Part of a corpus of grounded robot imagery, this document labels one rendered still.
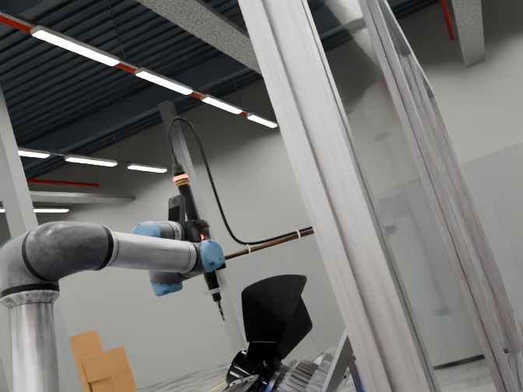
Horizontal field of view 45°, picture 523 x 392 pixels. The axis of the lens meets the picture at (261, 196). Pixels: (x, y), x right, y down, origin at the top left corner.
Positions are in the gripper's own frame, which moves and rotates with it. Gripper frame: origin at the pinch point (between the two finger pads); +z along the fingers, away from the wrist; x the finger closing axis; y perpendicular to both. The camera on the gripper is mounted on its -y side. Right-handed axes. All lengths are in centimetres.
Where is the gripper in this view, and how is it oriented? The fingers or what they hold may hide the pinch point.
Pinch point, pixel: (200, 225)
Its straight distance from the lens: 195.1
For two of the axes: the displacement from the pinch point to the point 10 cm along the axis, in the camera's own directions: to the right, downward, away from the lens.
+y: 3.0, 9.4, -1.4
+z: 3.5, 0.3, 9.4
